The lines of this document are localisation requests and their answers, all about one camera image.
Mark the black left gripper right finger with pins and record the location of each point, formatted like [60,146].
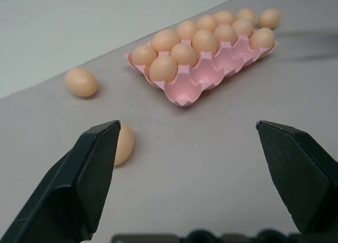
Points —
[303,179]

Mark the tan egg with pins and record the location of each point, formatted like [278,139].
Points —
[246,14]
[82,82]
[144,55]
[262,38]
[207,23]
[124,145]
[163,68]
[225,33]
[183,53]
[165,40]
[243,26]
[205,40]
[269,18]
[187,29]
[224,17]

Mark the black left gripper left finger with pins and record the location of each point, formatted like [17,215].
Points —
[71,187]

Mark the pink plastic egg tray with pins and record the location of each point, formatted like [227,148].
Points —
[200,76]

